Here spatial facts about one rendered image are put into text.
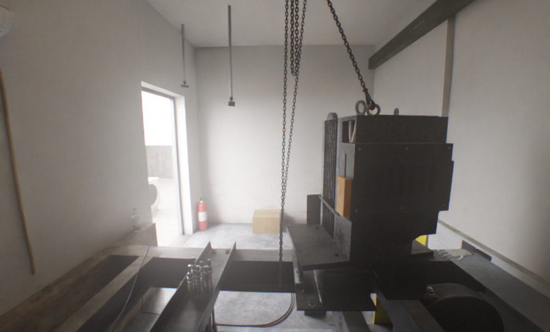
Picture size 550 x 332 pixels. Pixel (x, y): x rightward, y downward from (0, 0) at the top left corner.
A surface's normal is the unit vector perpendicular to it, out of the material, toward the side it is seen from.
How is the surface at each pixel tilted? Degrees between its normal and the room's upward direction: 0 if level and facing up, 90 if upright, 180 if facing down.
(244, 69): 90
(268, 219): 90
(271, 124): 90
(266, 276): 90
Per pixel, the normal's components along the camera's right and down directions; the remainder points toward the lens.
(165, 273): -0.04, 0.13
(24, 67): 1.00, 0.00
